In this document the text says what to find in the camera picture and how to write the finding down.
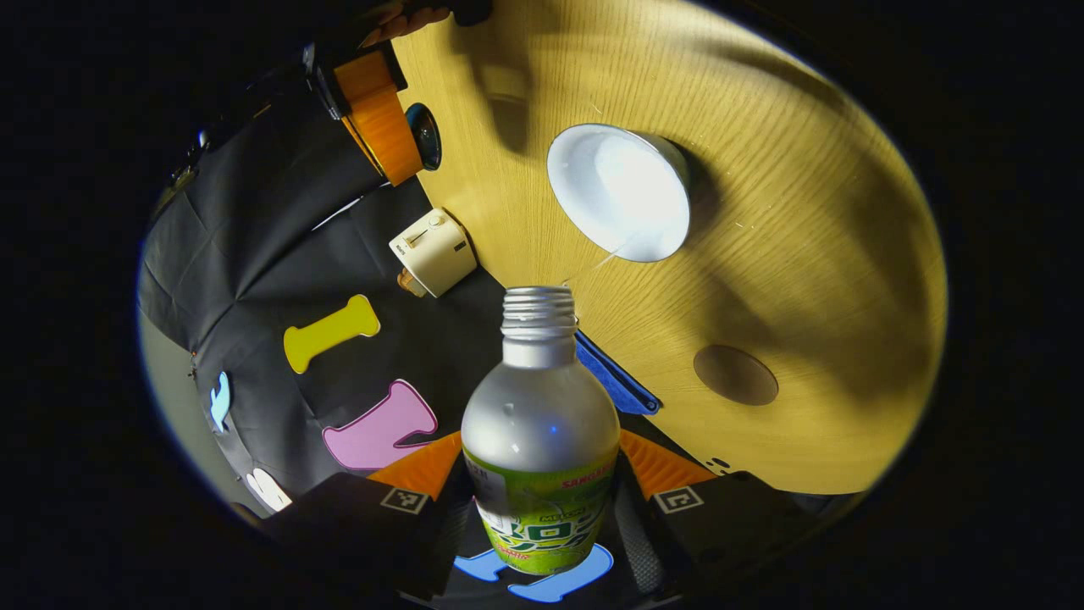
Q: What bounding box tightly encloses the white toaster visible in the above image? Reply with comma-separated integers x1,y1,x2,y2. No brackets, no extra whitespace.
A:
389,208,478,299

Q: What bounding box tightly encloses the silver green water bottle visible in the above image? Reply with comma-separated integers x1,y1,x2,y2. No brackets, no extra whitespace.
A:
462,286,621,577

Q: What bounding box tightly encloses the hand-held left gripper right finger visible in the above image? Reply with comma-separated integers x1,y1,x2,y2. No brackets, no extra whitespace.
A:
614,428,839,594

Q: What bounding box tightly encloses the round brown coaster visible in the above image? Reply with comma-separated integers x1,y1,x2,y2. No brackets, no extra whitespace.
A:
693,344,779,407

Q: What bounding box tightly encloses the blue teacup lid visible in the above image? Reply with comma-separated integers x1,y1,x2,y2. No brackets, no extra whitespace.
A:
405,103,443,172

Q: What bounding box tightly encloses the black backdrop cloth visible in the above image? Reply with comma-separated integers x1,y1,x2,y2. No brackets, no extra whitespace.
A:
138,51,721,607

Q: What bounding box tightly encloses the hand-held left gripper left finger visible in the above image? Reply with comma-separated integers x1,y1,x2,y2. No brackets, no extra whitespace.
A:
258,430,475,594

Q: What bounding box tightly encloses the folded blue towel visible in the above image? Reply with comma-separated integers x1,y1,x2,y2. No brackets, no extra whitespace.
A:
574,330,661,416

